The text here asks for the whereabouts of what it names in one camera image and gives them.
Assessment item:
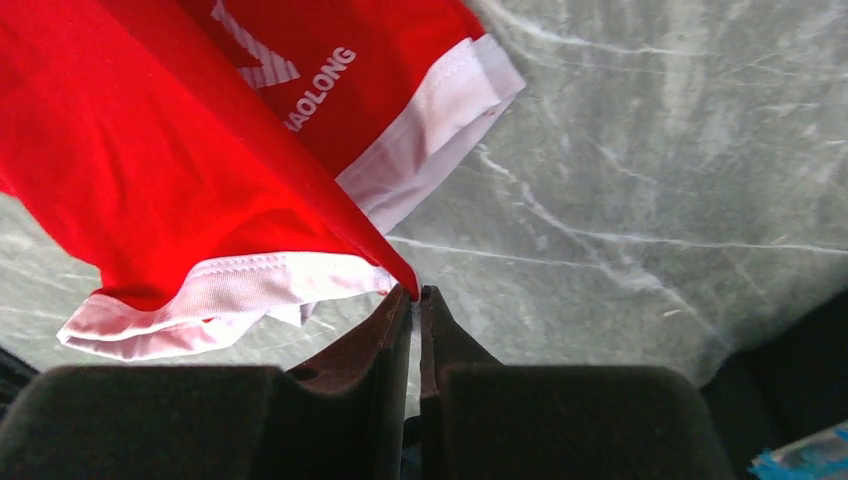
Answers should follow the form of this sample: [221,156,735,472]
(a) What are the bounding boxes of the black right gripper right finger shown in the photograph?
[420,286,733,479]

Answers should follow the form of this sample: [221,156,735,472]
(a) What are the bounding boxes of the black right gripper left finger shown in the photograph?
[1,288,412,479]

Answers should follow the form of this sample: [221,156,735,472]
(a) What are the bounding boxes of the red white underwear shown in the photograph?
[1,1,525,361]

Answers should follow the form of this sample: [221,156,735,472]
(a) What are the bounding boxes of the black garment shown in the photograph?
[700,292,847,479]

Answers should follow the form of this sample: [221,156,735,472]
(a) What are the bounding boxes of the black toolbox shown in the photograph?
[748,422,847,480]

